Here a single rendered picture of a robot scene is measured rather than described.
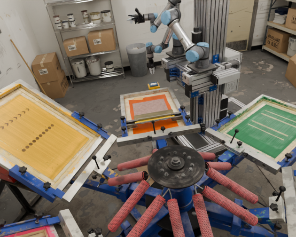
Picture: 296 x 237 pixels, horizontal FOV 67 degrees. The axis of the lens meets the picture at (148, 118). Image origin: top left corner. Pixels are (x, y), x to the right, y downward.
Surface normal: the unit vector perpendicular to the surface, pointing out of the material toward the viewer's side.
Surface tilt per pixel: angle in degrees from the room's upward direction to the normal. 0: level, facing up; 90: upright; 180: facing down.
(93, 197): 0
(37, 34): 90
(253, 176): 0
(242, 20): 90
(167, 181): 0
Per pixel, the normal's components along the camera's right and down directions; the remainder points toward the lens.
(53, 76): 0.22, 0.54
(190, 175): -0.11, -0.81
